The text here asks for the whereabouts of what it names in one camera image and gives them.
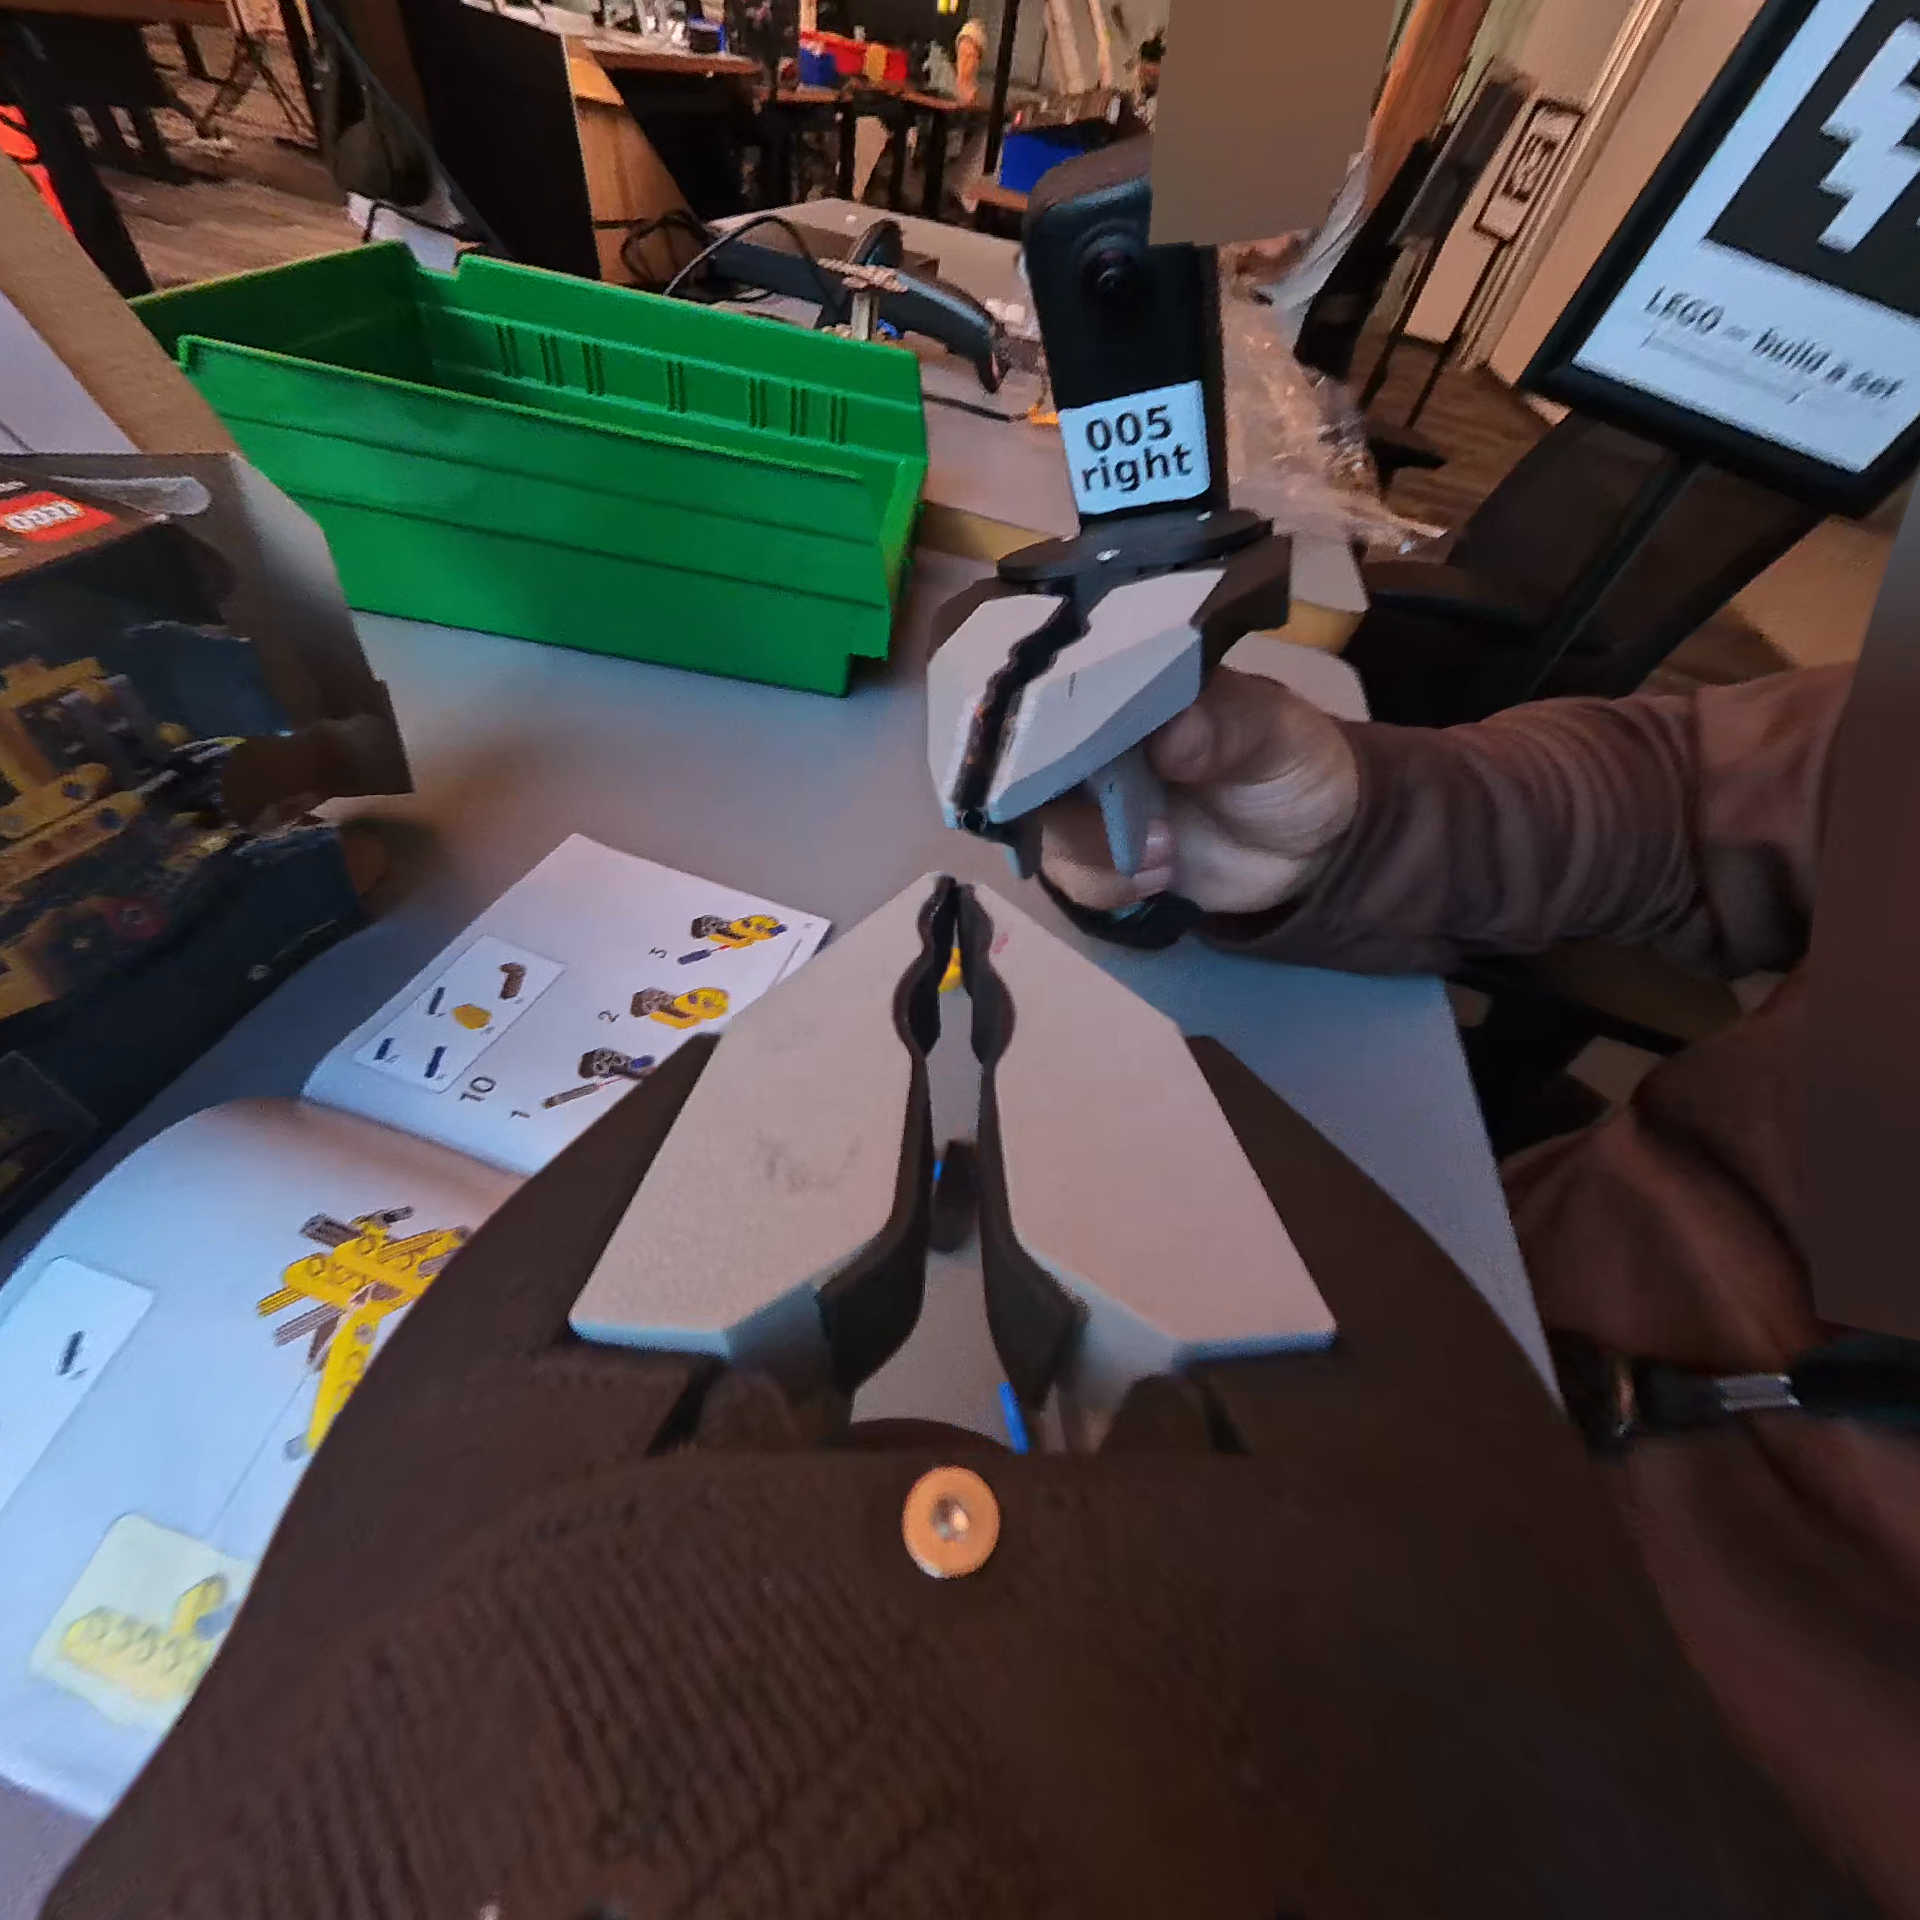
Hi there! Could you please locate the person's right forearm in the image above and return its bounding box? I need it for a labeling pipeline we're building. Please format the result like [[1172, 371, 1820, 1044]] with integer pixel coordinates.
[[1244, 666, 1867, 981]]

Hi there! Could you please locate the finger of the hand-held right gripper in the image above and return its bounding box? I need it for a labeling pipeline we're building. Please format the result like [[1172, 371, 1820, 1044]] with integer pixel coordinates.
[[956, 574, 1230, 841], [925, 588, 1081, 841]]

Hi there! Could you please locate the black framed sign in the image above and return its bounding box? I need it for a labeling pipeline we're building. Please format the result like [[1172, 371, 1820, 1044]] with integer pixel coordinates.
[[1518, 0, 1920, 522]]

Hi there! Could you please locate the person's brown clothed torso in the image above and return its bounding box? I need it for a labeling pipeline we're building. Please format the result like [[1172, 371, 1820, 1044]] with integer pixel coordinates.
[[1500, 960, 1920, 1920]]

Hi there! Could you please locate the lego instruction booklet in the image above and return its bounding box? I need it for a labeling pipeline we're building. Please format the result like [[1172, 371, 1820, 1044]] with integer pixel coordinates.
[[0, 835, 835, 1820]]

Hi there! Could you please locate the black chair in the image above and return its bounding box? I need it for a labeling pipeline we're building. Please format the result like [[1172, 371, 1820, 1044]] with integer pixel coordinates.
[[1346, 412, 1824, 731]]

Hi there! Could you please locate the clear plastic wrap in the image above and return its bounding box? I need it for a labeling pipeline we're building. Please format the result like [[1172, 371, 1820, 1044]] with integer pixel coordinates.
[[1237, 247, 1450, 560]]

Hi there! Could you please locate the black cable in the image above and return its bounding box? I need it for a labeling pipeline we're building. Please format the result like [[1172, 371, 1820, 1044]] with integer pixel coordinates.
[[660, 213, 843, 306]]

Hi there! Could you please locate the black belt with buckle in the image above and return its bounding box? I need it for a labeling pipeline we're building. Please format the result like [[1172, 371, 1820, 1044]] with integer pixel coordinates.
[[1561, 1332, 1920, 1451]]

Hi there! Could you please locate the small framed wall picture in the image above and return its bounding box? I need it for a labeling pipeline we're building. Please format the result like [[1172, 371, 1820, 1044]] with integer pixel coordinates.
[[1477, 96, 1589, 247]]

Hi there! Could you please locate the dark lego set box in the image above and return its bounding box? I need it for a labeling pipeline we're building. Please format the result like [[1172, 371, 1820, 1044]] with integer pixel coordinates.
[[0, 450, 417, 1061]]

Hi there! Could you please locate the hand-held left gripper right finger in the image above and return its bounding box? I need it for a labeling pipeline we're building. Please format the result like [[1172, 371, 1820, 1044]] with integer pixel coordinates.
[[956, 883, 1340, 1447]]

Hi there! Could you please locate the person's right hand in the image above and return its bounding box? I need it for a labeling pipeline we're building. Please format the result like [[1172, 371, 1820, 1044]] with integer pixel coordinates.
[[1039, 666, 1363, 918]]

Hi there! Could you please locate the green plastic bin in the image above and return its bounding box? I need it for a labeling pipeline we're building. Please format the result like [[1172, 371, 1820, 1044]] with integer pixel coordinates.
[[130, 240, 931, 701]]

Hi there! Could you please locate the black handheld tool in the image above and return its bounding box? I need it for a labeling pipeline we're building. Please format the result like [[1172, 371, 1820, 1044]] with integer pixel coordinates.
[[705, 217, 1010, 397]]

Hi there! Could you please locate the blue storage bin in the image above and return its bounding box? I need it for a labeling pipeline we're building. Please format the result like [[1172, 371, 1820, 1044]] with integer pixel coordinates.
[[996, 126, 1121, 198]]

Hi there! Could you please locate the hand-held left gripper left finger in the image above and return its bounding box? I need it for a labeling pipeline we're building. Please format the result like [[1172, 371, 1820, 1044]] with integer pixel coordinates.
[[567, 876, 961, 1394]]

